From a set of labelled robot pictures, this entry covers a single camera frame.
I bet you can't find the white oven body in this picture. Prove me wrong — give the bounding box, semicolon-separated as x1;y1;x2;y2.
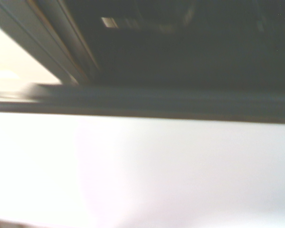
0;0;285;90

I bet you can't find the white oven door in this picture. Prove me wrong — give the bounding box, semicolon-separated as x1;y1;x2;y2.
0;83;285;228

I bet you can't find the white cabinet panel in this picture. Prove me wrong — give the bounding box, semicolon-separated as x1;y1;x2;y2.
0;21;62;102

